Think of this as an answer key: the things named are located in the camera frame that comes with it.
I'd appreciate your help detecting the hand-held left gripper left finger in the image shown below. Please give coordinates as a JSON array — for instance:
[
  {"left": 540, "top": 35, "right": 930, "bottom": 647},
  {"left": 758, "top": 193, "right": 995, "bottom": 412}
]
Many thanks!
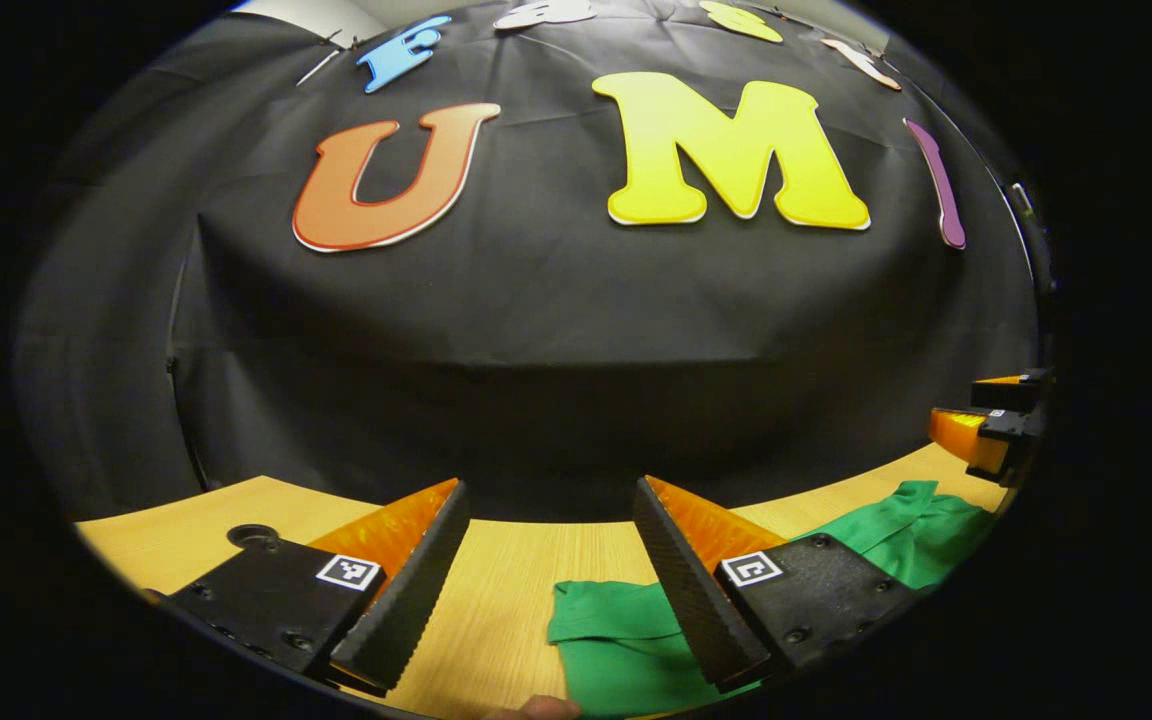
[{"left": 158, "top": 478, "right": 471, "bottom": 693}]

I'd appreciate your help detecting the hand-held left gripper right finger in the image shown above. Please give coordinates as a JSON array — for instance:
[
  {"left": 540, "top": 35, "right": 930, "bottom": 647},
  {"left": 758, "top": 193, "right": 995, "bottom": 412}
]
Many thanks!
[{"left": 633, "top": 476, "right": 915, "bottom": 694}]

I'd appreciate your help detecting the green T-shirt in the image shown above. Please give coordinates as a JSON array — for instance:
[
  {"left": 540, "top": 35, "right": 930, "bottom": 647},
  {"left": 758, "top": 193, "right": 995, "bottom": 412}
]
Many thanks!
[{"left": 548, "top": 480, "right": 997, "bottom": 719}]

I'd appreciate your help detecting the black backdrop cloth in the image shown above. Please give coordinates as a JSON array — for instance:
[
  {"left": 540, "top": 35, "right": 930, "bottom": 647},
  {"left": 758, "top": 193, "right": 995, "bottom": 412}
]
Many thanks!
[{"left": 16, "top": 0, "right": 1052, "bottom": 521}]

